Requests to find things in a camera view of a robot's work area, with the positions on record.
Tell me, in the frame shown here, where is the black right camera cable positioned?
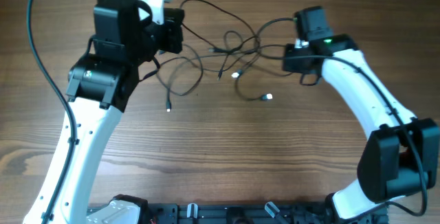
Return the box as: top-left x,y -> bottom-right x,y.
285,54 -> 429,217

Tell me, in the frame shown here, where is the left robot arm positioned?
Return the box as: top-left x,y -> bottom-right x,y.
24,0 -> 185,223

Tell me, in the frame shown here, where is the thick black USB cable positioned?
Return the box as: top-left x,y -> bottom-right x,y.
178,0 -> 300,102

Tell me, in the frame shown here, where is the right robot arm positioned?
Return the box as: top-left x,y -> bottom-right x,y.
282,6 -> 439,223

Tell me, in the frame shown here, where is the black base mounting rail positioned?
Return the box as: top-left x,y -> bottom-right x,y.
87,201 -> 389,224

